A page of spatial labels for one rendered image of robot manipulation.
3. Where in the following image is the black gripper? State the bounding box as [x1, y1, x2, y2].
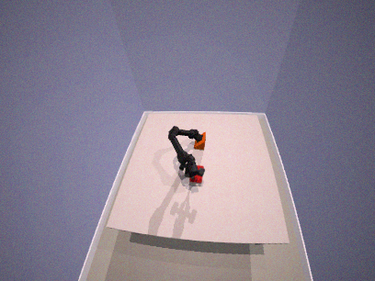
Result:
[179, 164, 205, 176]

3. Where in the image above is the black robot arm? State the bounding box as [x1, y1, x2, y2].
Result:
[168, 126, 203, 177]

